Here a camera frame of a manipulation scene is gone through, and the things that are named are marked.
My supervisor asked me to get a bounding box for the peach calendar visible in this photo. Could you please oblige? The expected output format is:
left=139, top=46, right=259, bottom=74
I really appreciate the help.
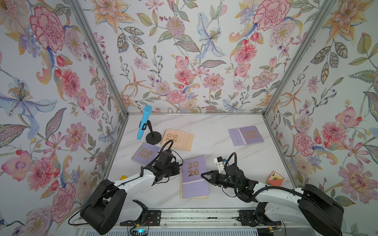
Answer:
left=180, top=175, right=208, bottom=199
left=160, top=129, right=194, bottom=151

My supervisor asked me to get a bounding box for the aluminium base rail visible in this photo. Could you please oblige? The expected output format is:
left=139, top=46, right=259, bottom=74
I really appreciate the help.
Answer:
left=72, top=207, right=325, bottom=229

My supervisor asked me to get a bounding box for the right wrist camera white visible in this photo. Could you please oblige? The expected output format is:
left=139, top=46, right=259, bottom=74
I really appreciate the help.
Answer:
left=214, top=157, right=226, bottom=173

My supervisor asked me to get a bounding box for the blue microphone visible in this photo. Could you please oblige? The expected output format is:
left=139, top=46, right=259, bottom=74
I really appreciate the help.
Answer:
left=137, top=105, right=152, bottom=140

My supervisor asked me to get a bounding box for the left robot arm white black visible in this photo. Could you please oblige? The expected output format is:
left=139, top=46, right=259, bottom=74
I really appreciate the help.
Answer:
left=80, top=149, right=180, bottom=235

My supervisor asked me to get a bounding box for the purple calendar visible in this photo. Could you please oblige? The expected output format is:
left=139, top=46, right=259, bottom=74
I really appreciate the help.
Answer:
left=181, top=155, right=210, bottom=199
left=228, top=126, right=264, bottom=147
left=132, top=142, right=160, bottom=166

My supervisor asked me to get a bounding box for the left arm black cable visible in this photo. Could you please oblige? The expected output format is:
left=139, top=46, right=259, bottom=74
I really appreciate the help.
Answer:
left=67, top=139, right=184, bottom=226

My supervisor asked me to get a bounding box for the black microphone stand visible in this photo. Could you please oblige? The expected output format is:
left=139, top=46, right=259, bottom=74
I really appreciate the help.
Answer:
left=139, top=120, right=162, bottom=145

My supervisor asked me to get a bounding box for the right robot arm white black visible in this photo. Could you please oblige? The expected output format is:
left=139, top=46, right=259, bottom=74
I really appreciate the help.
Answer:
left=201, top=164, right=344, bottom=236

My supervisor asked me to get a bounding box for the orange diamond card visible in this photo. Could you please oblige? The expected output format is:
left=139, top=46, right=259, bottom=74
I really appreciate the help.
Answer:
left=266, top=171, right=284, bottom=187

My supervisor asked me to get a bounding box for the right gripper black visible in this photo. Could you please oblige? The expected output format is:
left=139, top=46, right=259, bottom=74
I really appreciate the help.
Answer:
left=201, top=170, right=240, bottom=191

